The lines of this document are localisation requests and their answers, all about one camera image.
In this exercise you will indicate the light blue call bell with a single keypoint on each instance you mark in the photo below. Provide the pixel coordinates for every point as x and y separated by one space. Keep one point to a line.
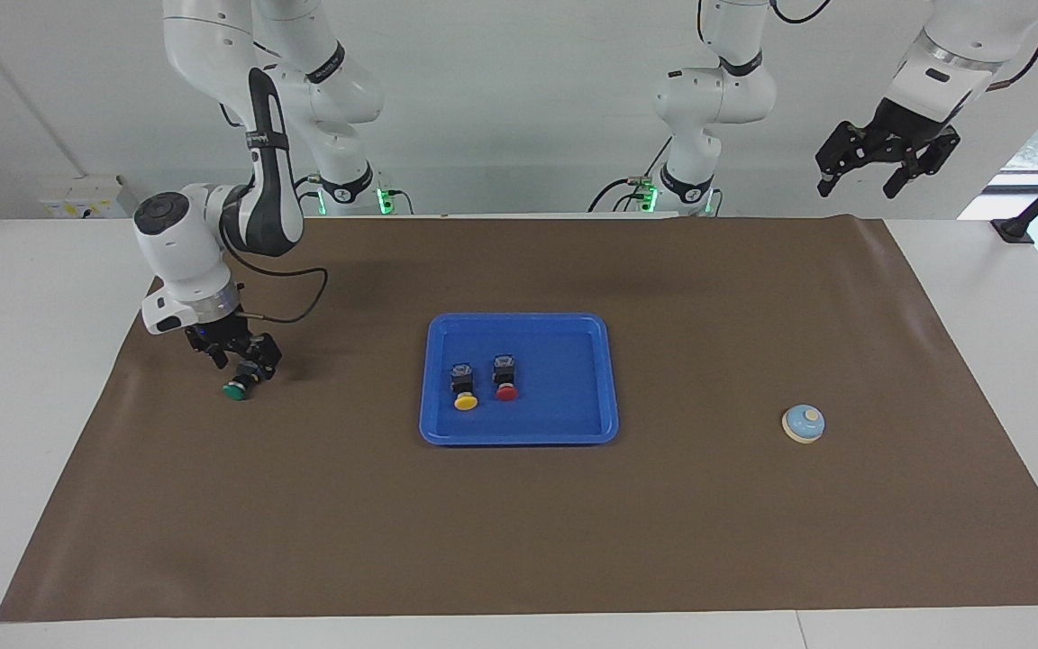
803 425

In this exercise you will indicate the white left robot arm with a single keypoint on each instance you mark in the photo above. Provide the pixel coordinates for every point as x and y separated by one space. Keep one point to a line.
708 99

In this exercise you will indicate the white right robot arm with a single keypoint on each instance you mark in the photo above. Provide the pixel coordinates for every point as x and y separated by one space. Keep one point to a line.
177 243

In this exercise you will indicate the green push button switch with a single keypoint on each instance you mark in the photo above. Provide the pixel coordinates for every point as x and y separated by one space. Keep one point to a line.
235 391

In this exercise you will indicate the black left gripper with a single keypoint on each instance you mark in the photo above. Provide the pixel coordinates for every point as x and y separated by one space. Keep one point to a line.
893 135

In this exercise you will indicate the white wall socket box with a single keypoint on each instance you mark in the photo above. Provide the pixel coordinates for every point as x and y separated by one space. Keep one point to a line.
82 198

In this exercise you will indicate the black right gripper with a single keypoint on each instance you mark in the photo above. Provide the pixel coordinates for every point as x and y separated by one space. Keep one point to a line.
222 335

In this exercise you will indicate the red push button switch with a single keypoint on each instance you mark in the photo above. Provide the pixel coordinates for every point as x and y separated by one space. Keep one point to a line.
505 379

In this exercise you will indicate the yellow push button switch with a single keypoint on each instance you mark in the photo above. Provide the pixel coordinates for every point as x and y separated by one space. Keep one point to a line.
464 388

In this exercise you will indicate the blue plastic tray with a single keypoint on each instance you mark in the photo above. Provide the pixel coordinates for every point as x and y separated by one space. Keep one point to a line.
573 415

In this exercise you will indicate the brown table mat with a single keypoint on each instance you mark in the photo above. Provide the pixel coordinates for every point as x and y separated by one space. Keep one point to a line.
519 541

